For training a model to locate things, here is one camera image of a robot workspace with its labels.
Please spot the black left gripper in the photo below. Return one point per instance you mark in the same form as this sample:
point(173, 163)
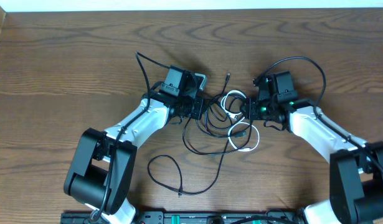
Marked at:
point(198, 113)

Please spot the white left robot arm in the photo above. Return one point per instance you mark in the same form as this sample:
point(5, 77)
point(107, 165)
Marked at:
point(102, 167)

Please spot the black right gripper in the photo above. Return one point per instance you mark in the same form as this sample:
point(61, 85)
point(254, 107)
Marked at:
point(250, 112)

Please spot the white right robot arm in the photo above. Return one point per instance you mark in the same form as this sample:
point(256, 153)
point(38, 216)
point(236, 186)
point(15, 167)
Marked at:
point(356, 166)

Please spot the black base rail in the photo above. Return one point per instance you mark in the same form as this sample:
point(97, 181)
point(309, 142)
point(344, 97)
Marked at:
point(163, 217)

